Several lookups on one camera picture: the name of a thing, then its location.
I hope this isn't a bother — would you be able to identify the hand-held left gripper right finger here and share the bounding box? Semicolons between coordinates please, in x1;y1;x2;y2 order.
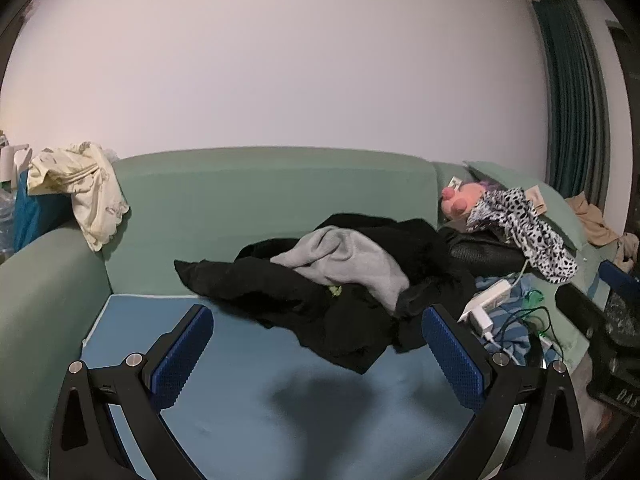
421;304;588;480

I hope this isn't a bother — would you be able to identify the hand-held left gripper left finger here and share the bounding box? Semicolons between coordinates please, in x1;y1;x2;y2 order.
47;304;215;480

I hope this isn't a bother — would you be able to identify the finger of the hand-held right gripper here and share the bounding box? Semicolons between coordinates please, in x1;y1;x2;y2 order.
555;282;608;331
597;260;640;306

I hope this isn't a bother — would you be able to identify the black knit sweater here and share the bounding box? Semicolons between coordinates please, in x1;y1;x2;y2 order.
315;212;476;321

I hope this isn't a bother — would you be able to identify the grey sweater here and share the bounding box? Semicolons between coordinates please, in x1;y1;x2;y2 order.
270;225;411;311

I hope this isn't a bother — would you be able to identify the white charger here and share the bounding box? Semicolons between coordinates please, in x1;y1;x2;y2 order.
467;307;496;338

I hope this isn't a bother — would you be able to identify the beige cloth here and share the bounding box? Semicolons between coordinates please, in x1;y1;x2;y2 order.
565;192;621;247

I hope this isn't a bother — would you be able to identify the blue striped cloth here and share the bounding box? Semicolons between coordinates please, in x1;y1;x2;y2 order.
475;275;561;366

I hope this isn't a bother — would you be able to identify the white power strip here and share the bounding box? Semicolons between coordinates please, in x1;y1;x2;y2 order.
457;277;513;323

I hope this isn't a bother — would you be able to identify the leopard print cloth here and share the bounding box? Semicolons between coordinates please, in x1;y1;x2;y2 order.
465;187;578;285

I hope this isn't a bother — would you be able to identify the green pillow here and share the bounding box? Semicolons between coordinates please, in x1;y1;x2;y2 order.
462;160;586;251

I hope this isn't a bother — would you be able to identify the black quilted jacket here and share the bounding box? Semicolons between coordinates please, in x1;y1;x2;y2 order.
440;227;538;276

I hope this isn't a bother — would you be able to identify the black garment with green print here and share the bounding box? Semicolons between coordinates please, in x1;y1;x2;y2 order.
174;242;431;375

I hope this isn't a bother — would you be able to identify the pink plush toy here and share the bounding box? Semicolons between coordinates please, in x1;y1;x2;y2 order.
440;180;506;221

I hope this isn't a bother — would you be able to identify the green sofa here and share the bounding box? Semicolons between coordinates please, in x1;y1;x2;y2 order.
0;147;621;480

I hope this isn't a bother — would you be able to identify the teal curtain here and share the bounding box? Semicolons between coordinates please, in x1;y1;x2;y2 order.
530;0;613;211

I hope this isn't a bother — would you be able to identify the cream printed cloth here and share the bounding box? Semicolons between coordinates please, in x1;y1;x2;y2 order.
26;141;132;253

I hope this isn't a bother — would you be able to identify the teal box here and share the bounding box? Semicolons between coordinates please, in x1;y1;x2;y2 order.
12;170;76;253

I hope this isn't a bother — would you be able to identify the clear water bottle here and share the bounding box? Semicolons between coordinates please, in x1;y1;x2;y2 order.
0;187;18;261

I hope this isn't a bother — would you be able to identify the green cable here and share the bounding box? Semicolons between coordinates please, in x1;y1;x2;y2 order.
500;290;556;346

